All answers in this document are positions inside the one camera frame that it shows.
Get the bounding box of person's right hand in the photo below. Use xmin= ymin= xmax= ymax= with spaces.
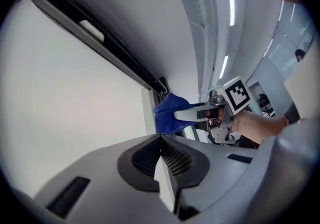
xmin=204 ymin=108 xmax=225 ymax=122

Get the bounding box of long ceiling light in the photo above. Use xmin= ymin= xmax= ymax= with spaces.
xmin=228 ymin=0 xmax=236 ymax=27
xmin=265 ymin=39 xmax=274 ymax=57
xmin=219 ymin=54 xmax=229 ymax=79

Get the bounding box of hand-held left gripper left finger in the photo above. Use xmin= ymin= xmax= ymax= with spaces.
xmin=32 ymin=134 xmax=176 ymax=221

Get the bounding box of person's right forearm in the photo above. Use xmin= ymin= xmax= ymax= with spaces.
xmin=230 ymin=111 xmax=289 ymax=145

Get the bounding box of white window latch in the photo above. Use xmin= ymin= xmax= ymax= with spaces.
xmin=79 ymin=19 xmax=105 ymax=42

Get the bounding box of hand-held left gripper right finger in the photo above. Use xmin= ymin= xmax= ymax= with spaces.
xmin=159 ymin=134 xmax=260 ymax=222

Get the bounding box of blue cloth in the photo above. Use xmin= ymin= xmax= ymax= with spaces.
xmin=152 ymin=92 xmax=201 ymax=135

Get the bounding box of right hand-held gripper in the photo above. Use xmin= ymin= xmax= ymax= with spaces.
xmin=173 ymin=75 xmax=252 ymax=145

